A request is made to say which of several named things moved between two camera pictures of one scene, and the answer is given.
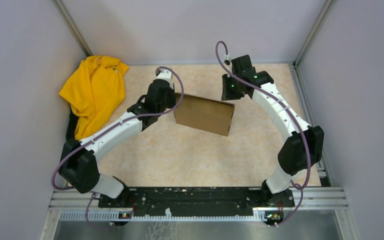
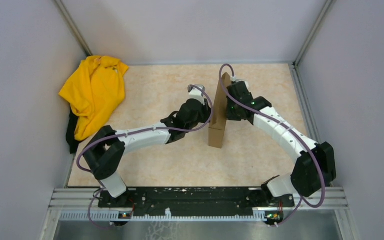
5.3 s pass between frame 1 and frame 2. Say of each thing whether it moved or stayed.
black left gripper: moved
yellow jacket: stayed
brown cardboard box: moved
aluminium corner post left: stayed
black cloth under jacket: stayed
